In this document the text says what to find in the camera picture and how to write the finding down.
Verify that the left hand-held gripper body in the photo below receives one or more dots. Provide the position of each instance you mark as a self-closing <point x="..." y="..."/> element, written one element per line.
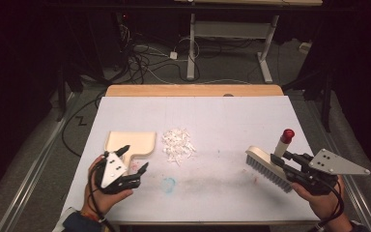
<point x="122" y="183"/>

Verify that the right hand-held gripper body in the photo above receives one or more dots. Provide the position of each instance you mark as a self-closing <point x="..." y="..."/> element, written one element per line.
<point x="331" y="164"/>

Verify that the cream dustpan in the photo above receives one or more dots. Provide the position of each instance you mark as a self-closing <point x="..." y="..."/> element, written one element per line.
<point x="135" y="141"/>

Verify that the cream brush with red cap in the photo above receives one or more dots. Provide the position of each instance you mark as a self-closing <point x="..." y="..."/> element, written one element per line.
<point x="262" y="161"/>

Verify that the pile of white paper scraps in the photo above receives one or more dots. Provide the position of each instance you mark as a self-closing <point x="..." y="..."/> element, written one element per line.
<point x="177" y="146"/>

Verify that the person's left hand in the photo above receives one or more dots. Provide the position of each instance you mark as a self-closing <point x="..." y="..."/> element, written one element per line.
<point x="104" y="201"/>

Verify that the person's right hand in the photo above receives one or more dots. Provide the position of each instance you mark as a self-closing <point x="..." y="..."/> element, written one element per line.
<point x="327" y="204"/>

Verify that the white table cover sheet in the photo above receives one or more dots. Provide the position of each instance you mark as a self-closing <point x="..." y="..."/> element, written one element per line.
<point x="212" y="116"/>

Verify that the wooden table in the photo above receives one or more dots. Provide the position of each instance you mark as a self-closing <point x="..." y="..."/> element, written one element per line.
<point x="190" y="90"/>

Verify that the white power adapter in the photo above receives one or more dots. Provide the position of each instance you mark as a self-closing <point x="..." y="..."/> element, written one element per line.
<point x="173" y="55"/>

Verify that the white power strip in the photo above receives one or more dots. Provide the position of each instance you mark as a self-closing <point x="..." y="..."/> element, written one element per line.
<point x="305" y="47"/>

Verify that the white metal desk frame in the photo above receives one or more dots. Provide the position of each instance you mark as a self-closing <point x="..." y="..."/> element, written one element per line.
<point x="228" y="30"/>

